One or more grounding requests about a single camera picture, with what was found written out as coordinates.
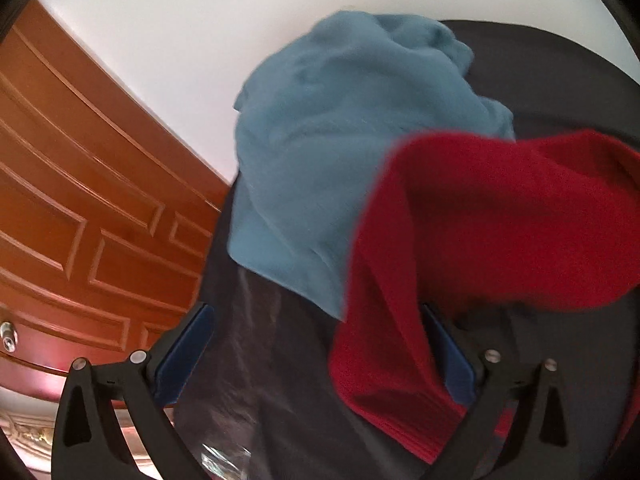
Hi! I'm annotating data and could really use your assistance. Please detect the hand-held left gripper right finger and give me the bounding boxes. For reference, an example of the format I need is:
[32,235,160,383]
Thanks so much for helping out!
[420,302,592,480]

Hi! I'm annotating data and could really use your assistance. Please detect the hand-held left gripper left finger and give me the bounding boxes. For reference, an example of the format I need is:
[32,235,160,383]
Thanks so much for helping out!
[50,302,217,480]

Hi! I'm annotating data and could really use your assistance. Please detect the red knit sweater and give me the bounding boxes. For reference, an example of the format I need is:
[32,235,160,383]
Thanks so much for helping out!
[327,130,640,466]

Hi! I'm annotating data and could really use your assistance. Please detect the teal blue garment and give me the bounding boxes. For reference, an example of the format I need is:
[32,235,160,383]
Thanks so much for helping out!
[226,10,517,322]

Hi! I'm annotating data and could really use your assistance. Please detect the clear plastic sheet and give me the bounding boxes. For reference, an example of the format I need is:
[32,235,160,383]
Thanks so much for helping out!
[172,265,283,480]

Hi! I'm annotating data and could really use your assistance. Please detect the brown wooden panelled door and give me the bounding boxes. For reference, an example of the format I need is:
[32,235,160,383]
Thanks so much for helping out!
[0,0,236,401]

